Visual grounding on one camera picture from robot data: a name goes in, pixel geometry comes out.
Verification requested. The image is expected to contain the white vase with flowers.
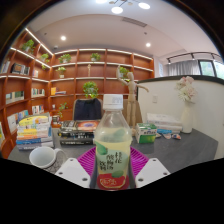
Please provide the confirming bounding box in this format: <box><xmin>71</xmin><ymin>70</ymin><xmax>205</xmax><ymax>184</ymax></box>
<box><xmin>175</xmin><ymin>75</ymin><xmax>198</xmax><ymax>134</ymax></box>

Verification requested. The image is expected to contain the green tissue box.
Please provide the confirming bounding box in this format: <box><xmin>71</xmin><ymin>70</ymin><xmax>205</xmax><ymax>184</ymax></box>
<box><xmin>134</xmin><ymin>122</ymin><xmax>158</xmax><ymax>145</ymax></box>

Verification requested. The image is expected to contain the branched ceiling lamp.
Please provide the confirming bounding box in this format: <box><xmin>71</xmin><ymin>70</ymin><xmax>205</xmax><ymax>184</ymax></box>
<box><xmin>94</xmin><ymin>0</ymin><xmax>152</xmax><ymax>15</ymax></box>

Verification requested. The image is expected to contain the white partition panel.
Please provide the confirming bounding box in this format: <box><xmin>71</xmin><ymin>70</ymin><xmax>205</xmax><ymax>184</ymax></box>
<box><xmin>137</xmin><ymin>75</ymin><xmax>224</xmax><ymax>160</ymax></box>

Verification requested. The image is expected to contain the black ceiling track rail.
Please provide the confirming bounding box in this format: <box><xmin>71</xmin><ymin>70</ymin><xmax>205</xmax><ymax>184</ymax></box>
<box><xmin>166</xmin><ymin>51</ymin><xmax>224</xmax><ymax>65</ymax></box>

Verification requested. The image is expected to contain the clear drink bottle white cap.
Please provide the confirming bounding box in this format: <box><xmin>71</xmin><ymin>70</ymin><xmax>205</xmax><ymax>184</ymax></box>
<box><xmin>93</xmin><ymin>94</ymin><xmax>133</xmax><ymax>191</ymax></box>

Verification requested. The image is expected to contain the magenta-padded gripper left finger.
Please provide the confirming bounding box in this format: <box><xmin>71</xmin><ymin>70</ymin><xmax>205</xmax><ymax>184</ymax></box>
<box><xmin>54</xmin><ymin>147</ymin><xmax>101</xmax><ymax>190</ymax></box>

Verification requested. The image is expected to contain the wooden shelf unit with books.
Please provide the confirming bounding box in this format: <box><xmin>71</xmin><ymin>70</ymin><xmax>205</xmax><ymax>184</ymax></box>
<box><xmin>0</xmin><ymin>28</ymin><xmax>156</xmax><ymax>159</ymax></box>

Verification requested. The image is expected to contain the dark book stack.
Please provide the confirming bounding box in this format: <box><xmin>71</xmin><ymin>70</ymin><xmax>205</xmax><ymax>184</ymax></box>
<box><xmin>59</xmin><ymin>119</ymin><xmax>101</xmax><ymax>146</ymax></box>

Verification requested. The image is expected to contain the grey curtain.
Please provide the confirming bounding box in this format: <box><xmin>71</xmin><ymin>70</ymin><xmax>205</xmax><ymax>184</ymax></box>
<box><xmin>167</xmin><ymin>59</ymin><xmax>202</xmax><ymax>77</ymax></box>

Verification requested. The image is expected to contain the ceiling air vent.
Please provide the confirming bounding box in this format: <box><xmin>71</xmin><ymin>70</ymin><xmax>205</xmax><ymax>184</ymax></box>
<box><xmin>121</xmin><ymin>16</ymin><xmax>148</xmax><ymax>28</ymax></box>

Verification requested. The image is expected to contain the white paper stack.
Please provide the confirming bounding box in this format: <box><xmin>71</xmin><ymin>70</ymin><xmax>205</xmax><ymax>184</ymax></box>
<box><xmin>146</xmin><ymin>112</ymin><xmax>184</xmax><ymax>133</ymax></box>

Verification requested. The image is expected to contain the wooden artist mannequin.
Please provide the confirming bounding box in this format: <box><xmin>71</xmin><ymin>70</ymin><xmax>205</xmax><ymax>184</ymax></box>
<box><xmin>115</xmin><ymin>64</ymin><xmax>150</xmax><ymax>129</ymax></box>

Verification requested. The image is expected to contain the white patterned cup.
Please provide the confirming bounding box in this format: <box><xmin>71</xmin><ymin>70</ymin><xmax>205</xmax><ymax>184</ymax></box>
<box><xmin>28</xmin><ymin>145</ymin><xmax>68</xmax><ymax>175</ymax></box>

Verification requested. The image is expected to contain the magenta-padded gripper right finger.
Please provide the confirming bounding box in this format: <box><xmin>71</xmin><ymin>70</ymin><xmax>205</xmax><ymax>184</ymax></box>
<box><xmin>129</xmin><ymin>146</ymin><xmax>172</xmax><ymax>189</ymax></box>

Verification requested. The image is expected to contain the dark office chair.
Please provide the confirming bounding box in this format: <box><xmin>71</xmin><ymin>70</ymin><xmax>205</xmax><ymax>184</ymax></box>
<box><xmin>72</xmin><ymin>97</ymin><xmax>103</xmax><ymax>122</ymax></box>

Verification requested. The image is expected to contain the colourful book stack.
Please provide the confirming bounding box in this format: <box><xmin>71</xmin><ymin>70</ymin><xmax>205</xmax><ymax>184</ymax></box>
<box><xmin>15</xmin><ymin>113</ymin><xmax>54</xmax><ymax>151</ymax></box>

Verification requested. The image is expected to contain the window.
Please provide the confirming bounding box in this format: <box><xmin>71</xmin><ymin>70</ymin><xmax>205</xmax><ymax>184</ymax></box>
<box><xmin>198</xmin><ymin>59</ymin><xmax>224</xmax><ymax>78</ymax></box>

